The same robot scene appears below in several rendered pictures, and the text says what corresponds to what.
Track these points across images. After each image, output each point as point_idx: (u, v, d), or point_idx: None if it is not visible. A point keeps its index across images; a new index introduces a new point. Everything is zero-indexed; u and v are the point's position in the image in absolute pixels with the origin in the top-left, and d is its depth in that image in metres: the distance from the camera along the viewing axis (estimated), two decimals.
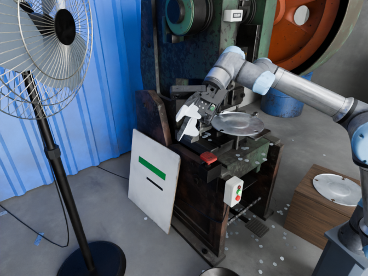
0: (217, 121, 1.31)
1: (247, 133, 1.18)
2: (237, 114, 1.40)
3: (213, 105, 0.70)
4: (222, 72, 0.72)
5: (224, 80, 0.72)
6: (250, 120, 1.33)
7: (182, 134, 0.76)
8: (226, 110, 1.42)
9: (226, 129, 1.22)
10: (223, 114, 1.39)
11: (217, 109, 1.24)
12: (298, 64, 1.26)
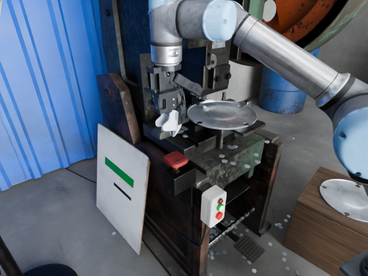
0: (196, 111, 1.00)
1: (233, 127, 0.87)
2: (223, 103, 1.09)
3: None
4: None
5: (151, 55, 0.58)
6: (239, 109, 1.01)
7: (174, 131, 0.67)
8: (210, 99, 1.10)
9: (206, 121, 0.91)
10: (204, 103, 1.08)
11: (193, 95, 0.93)
12: None
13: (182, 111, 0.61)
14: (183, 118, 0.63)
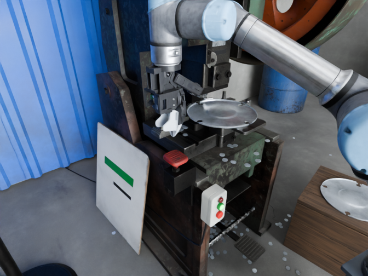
0: (196, 110, 0.99)
1: (233, 125, 0.86)
2: (223, 102, 1.08)
3: (152, 92, 0.60)
4: None
5: (151, 55, 0.57)
6: (239, 108, 1.01)
7: (174, 131, 0.67)
8: (210, 97, 1.10)
9: (206, 120, 0.91)
10: (204, 102, 1.08)
11: None
12: None
13: (182, 111, 0.61)
14: (183, 118, 0.63)
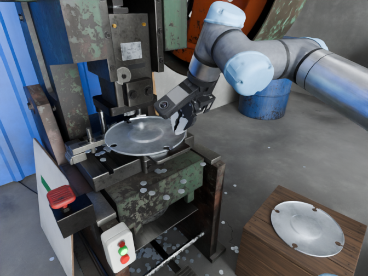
0: (118, 131, 0.87)
1: (148, 152, 0.74)
2: (156, 119, 0.96)
3: (206, 96, 0.63)
4: (220, 70, 0.52)
5: (219, 73, 0.55)
6: (169, 128, 0.89)
7: (176, 125, 0.69)
8: (143, 114, 0.98)
9: (121, 144, 0.78)
10: (134, 120, 0.95)
11: (108, 114, 0.80)
12: None
13: None
14: None
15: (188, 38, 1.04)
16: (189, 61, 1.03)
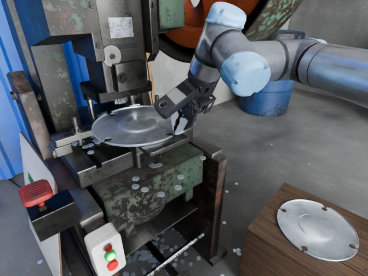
0: (104, 125, 0.75)
1: (153, 141, 0.66)
2: (142, 108, 0.87)
3: (206, 96, 0.63)
4: None
5: (220, 73, 0.55)
6: (161, 115, 0.82)
7: (176, 125, 0.69)
8: (136, 103, 0.89)
9: (116, 137, 0.68)
10: (118, 111, 0.85)
11: (96, 100, 0.71)
12: None
13: None
14: None
15: None
16: None
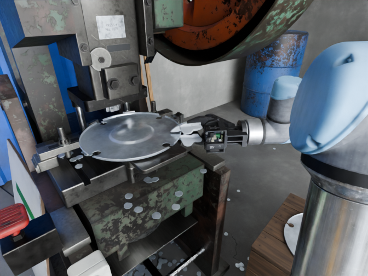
0: (94, 135, 0.68)
1: (147, 153, 0.59)
2: (137, 115, 0.79)
3: (222, 135, 0.63)
4: (257, 120, 0.65)
5: (252, 126, 0.64)
6: (157, 123, 0.74)
7: None
8: (131, 110, 0.81)
9: (106, 150, 0.60)
10: (109, 120, 0.77)
11: (84, 108, 0.63)
12: None
13: (202, 144, 0.71)
14: (194, 142, 0.71)
15: None
16: None
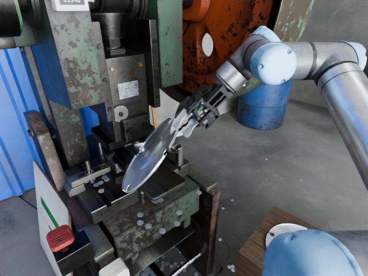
0: (132, 169, 0.81)
1: (151, 170, 0.64)
2: (158, 130, 0.85)
3: (203, 105, 0.59)
4: (225, 64, 0.57)
5: (224, 73, 0.56)
6: (167, 129, 0.76)
7: (180, 133, 0.68)
8: (140, 142, 1.00)
9: (133, 181, 0.71)
10: (143, 146, 0.88)
11: (106, 148, 0.82)
12: None
13: None
14: (198, 126, 0.68)
15: (223, 62, 0.89)
16: None
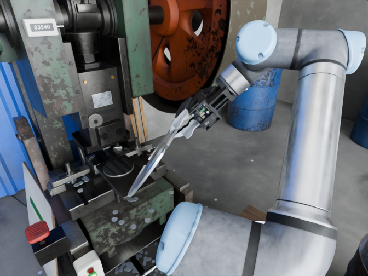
0: (139, 177, 0.81)
1: (151, 170, 0.63)
2: (165, 138, 0.86)
3: (206, 107, 0.59)
4: (229, 67, 0.58)
5: (227, 76, 0.57)
6: None
7: (180, 134, 0.68)
8: (119, 146, 1.09)
9: (137, 185, 0.71)
10: (152, 156, 0.89)
11: (84, 151, 0.91)
12: None
13: None
14: (199, 127, 0.68)
15: None
16: None
